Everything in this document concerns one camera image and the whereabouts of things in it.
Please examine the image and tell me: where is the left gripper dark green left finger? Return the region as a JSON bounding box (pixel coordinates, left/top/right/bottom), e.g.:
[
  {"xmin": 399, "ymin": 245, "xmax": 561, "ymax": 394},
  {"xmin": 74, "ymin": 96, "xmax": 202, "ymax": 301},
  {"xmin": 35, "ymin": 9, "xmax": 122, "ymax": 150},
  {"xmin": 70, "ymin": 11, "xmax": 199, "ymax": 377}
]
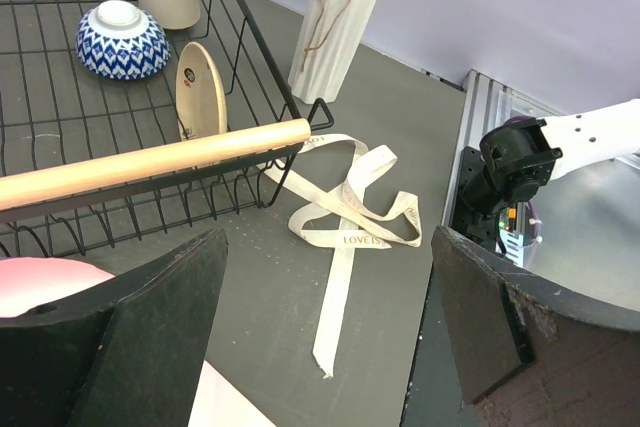
[{"xmin": 1, "ymin": 230, "xmax": 228, "ymax": 426}]

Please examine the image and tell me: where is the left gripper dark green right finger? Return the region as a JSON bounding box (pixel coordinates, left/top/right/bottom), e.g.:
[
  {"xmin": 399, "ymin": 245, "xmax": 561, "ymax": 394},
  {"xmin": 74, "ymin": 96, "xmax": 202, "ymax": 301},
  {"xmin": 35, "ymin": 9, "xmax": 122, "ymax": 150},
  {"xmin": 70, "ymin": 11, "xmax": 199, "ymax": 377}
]
[{"xmin": 431, "ymin": 226, "xmax": 639, "ymax": 426}]

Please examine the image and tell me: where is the purple pink wrapping paper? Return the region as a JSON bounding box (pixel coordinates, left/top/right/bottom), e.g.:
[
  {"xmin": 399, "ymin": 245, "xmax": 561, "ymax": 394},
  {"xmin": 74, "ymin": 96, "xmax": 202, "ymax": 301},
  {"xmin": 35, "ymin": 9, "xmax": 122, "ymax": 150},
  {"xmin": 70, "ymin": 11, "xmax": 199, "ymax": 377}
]
[{"xmin": 1, "ymin": 257, "xmax": 273, "ymax": 427}]

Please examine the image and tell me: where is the cream ribbon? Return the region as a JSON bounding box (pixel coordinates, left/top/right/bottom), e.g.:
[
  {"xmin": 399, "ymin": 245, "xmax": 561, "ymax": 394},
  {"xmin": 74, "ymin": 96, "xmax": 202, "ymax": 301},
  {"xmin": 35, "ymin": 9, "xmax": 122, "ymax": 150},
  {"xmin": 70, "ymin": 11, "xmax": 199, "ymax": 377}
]
[{"xmin": 264, "ymin": 134, "xmax": 422, "ymax": 378}]

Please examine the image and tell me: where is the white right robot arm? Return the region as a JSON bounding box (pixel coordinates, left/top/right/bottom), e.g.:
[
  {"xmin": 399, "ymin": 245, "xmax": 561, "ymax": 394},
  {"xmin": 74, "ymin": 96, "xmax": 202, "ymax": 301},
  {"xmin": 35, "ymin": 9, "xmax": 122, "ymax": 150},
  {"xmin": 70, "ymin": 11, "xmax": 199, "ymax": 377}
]
[{"xmin": 431, "ymin": 100, "xmax": 639, "ymax": 426}]

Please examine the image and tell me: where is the white ribbed vase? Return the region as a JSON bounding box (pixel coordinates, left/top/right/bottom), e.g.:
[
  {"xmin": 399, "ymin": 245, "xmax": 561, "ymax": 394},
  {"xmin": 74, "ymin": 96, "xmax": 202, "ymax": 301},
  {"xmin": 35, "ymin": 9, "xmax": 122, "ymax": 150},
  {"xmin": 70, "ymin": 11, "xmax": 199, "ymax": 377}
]
[{"xmin": 288, "ymin": 0, "xmax": 377, "ymax": 105}]

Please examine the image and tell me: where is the wooden spatula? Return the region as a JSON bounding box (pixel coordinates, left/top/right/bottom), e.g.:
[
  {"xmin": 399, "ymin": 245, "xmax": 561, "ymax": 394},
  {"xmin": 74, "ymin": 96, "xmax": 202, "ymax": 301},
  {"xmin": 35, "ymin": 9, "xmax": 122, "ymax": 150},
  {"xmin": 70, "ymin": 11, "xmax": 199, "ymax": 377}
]
[{"xmin": 175, "ymin": 41, "xmax": 228, "ymax": 141}]

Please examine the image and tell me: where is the blue white patterned bowl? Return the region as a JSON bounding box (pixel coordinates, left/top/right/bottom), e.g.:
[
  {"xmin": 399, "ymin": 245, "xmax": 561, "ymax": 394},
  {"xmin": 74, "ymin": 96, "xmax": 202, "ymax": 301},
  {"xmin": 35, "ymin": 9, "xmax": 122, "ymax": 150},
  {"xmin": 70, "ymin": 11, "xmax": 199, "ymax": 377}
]
[{"xmin": 76, "ymin": 0, "xmax": 171, "ymax": 80}]

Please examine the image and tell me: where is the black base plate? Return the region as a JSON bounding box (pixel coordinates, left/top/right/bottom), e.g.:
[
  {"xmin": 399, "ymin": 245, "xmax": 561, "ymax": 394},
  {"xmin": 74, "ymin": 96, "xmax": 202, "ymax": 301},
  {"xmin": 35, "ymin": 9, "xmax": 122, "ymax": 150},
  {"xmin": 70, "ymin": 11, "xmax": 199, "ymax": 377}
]
[{"xmin": 400, "ymin": 147, "xmax": 529, "ymax": 426}]

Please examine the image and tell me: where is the near wooden basket handle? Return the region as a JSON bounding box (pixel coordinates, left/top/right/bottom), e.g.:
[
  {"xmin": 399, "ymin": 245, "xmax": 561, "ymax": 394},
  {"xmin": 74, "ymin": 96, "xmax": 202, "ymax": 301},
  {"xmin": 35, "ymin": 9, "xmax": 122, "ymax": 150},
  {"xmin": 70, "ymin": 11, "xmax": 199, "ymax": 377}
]
[{"xmin": 1, "ymin": 119, "xmax": 311, "ymax": 210}]

